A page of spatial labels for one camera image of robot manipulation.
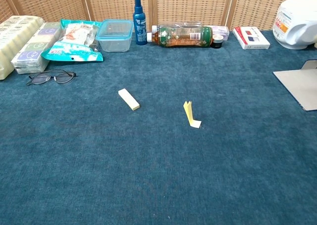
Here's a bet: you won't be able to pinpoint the wooden wicker folding screen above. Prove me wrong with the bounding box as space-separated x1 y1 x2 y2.
0 0 317 32

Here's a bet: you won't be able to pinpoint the clear container blue rim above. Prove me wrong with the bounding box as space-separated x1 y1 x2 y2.
95 19 134 53

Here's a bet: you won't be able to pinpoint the blue spray bottle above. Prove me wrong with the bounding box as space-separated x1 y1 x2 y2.
133 0 149 46

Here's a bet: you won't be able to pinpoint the pale yellow rectangular block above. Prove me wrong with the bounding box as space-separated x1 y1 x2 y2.
118 88 141 111

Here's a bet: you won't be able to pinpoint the teal snack bag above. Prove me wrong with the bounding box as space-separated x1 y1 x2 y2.
41 18 104 62

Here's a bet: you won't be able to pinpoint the green label tea bottle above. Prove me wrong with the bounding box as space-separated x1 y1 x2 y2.
146 25 214 48

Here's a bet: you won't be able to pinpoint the yellow sticky note sheets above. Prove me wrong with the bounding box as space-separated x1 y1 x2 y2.
183 100 203 129

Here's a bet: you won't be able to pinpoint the white red card box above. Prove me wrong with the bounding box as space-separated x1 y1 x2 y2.
232 26 271 50

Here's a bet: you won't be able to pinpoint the small purple box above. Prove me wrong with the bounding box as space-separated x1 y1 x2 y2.
210 26 230 42

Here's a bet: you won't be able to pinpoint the large white plastic tub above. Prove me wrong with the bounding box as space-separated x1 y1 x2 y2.
272 0 317 50

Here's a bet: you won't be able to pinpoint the small black jar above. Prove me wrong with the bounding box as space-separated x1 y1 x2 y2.
211 33 224 49

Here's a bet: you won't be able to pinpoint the long cream plastic pack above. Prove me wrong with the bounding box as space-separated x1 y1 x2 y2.
0 15 46 81

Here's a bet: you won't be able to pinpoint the black thin frame eyeglasses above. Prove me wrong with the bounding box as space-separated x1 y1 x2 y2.
26 69 77 86

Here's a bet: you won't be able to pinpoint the pastel tissue multipack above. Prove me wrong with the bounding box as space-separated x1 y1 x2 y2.
11 21 62 75

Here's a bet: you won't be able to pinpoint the blue carpet table cover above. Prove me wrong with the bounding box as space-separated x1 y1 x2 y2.
0 30 317 225

